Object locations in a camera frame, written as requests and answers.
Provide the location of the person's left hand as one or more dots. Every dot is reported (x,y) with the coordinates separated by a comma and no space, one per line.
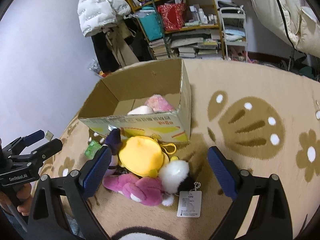
(23,197)

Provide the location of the fluffy pink plush toy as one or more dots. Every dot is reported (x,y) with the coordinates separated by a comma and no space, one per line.
(158,103)

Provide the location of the wooden bookshelf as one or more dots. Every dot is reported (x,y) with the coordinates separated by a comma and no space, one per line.
(217,17)

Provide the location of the dark purple plush toy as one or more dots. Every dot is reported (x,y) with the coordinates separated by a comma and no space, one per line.
(114,137)

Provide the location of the beige patterned rug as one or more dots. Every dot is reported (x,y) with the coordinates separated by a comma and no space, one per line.
(250,100)

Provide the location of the clear plastic bag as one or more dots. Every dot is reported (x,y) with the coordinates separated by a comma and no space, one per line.
(95,67)

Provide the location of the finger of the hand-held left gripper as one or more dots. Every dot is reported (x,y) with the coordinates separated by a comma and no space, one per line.
(33,136)
(51,146)

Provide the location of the white trolley cart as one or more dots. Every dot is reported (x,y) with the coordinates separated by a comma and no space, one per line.
(233,27)

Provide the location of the red gift bag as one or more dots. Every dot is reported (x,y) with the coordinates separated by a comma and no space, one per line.
(172,16)

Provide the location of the small white block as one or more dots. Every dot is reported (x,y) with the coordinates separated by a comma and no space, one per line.
(49,135)

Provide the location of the printed cardboard box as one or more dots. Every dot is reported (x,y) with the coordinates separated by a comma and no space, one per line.
(160,80)

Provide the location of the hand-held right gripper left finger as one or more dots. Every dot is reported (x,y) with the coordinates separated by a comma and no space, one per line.
(97,172)

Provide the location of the black hanging clothes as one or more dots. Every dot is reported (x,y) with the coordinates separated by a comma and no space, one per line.
(102,50)

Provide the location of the green packet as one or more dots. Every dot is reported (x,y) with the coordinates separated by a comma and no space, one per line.
(92,149)

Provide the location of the group of small bottles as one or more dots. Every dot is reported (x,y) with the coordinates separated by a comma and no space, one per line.
(202,15)

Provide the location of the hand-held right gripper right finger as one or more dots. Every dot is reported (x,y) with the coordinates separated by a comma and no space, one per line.
(222,172)

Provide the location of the yellow plush toy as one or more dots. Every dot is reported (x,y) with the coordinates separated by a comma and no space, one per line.
(141,156)

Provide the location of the teal bag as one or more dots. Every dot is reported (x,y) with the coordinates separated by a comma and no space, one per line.
(151,25)

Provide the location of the beige hanging coat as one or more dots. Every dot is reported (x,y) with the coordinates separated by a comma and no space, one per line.
(122,47)

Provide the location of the white puffer jacket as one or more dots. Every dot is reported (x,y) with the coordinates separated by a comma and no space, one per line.
(98,6)

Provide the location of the pile of books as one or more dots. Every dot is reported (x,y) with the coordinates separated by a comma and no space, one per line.
(192,45)

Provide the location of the white black plush toy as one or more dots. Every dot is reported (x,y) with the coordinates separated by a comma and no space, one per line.
(173,173)

